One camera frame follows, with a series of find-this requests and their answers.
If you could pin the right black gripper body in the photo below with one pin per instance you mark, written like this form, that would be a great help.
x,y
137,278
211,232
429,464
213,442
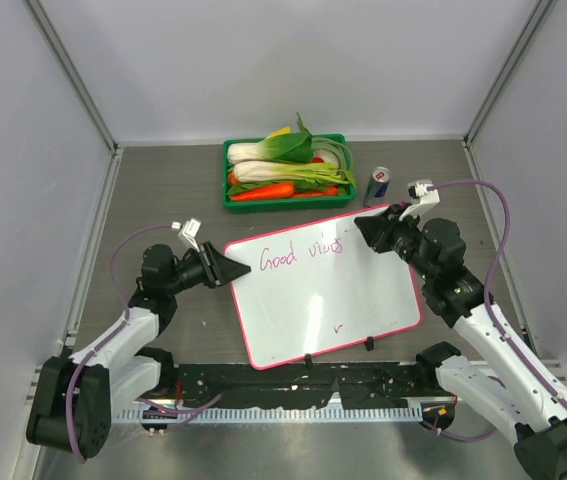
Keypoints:
x,y
406,236

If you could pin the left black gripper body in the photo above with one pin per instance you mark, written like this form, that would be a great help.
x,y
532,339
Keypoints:
x,y
192,271

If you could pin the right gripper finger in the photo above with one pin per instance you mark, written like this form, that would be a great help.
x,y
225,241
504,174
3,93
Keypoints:
x,y
374,231
395,210

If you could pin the pink framed whiteboard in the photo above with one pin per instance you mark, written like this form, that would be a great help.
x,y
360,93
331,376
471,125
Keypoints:
x,y
314,289

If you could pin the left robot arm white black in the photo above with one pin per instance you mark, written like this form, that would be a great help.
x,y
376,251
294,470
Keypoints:
x,y
78,396

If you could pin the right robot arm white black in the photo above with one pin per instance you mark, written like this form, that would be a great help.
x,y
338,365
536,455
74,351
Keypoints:
x,y
525,402

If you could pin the energy drink can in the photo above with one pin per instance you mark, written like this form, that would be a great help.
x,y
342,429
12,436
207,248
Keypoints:
x,y
377,187

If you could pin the red chili pepper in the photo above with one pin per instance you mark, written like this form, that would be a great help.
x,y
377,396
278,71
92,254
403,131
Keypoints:
x,y
330,191

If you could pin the green long beans bundle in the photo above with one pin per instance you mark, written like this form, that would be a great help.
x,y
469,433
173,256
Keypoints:
x,y
321,142

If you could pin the green leaf spinach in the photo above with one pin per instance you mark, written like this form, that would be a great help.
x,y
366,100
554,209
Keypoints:
x,y
240,188

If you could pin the white onion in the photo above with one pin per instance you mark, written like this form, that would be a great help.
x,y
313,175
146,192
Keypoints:
x,y
330,155

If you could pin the green plastic tray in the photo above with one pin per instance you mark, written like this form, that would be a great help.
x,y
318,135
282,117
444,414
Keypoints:
x,y
339,201

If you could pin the orange carrot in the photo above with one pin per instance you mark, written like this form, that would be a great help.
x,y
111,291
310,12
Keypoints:
x,y
265,193

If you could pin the lower celery bok choy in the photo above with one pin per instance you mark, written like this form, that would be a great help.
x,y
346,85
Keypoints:
x,y
315,173

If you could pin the upper bok choy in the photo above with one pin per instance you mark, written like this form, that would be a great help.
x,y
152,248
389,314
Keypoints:
x,y
295,147

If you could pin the yellow pepper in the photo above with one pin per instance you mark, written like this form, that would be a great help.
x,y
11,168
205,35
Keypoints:
x,y
283,131

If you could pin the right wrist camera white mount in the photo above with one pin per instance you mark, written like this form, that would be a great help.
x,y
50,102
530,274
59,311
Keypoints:
x,y
424,196

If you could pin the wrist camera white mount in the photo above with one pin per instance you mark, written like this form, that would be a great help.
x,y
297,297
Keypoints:
x,y
187,232
424,196

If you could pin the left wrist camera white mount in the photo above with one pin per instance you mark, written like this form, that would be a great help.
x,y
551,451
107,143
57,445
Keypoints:
x,y
187,232

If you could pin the white slotted cable duct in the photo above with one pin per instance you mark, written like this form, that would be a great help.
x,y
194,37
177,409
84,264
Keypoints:
x,y
333,413

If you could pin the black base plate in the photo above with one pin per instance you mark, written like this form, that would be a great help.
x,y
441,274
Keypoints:
x,y
360,385

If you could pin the right aluminium frame post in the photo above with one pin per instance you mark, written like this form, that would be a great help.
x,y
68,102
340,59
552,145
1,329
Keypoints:
x,y
534,23

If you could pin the aluminium frame post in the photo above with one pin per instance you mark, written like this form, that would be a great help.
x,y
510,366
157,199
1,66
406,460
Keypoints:
x,y
69,69
534,23

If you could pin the left aluminium frame post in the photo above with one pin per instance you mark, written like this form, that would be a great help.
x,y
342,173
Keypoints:
x,y
69,69

